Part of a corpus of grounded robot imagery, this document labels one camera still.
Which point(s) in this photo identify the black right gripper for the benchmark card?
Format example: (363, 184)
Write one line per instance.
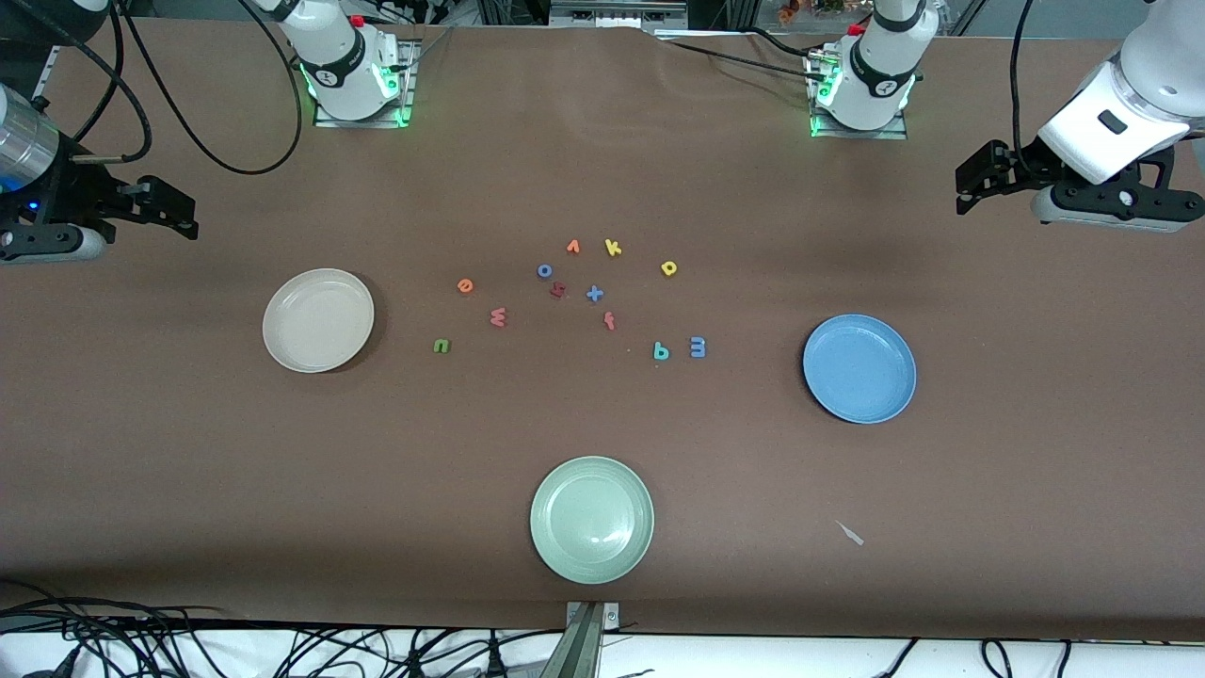
(68, 191)

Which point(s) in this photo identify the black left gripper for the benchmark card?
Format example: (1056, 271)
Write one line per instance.
(1034, 160)

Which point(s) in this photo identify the blue letter m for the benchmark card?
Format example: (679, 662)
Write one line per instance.
(698, 347)

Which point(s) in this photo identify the pink letter w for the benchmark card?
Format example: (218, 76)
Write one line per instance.
(498, 317)

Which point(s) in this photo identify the teal letter b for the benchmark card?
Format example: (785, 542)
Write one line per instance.
(661, 353)

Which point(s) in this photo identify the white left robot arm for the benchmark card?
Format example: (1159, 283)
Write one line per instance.
(885, 66)

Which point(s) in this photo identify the beige brown plate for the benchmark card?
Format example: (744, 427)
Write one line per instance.
(318, 320)

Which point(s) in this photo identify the blue plate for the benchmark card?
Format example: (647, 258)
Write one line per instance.
(859, 368)

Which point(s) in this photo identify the small orange red object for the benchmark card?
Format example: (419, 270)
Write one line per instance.
(791, 8)

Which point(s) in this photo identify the white paper scrap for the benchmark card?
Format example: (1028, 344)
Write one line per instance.
(850, 533)

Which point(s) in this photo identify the silver metal box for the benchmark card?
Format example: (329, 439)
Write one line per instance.
(612, 14)

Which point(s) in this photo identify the pale green plate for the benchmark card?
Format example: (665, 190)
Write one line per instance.
(591, 520)

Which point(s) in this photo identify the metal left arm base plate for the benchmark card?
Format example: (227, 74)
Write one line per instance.
(847, 135)

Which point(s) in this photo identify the aluminium frame rail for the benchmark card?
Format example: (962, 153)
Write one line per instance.
(49, 75)

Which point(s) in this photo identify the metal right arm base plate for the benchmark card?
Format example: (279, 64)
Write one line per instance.
(329, 122)

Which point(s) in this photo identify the grey metal mount bracket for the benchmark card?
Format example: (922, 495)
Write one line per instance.
(586, 640)

